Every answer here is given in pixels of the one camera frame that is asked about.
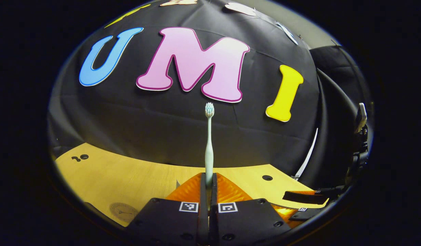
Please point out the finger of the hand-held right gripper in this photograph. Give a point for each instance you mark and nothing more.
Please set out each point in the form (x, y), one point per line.
(304, 199)
(308, 213)

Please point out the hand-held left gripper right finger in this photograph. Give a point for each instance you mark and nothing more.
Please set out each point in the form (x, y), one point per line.
(251, 222)

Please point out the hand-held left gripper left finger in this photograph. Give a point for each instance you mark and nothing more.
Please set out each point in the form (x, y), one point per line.
(166, 222)

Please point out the round brown coaster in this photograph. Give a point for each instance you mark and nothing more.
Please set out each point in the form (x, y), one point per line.
(123, 210)

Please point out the light green toothbrush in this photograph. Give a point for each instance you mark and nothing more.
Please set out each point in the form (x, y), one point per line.
(209, 150)

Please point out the black backdrop cloth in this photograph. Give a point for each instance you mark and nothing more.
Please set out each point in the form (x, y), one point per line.
(162, 130)

